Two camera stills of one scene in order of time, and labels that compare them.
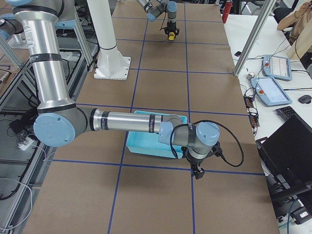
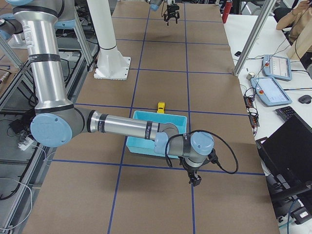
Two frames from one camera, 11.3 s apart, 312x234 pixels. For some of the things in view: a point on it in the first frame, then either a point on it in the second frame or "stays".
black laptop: x=286 y=158 stays
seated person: x=300 y=22 stays
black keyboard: x=285 y=112 stays
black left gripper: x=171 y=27 -> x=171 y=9
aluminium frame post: x=266 y=9 stays
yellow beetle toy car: x=171 y=35 -> x=161 y=107
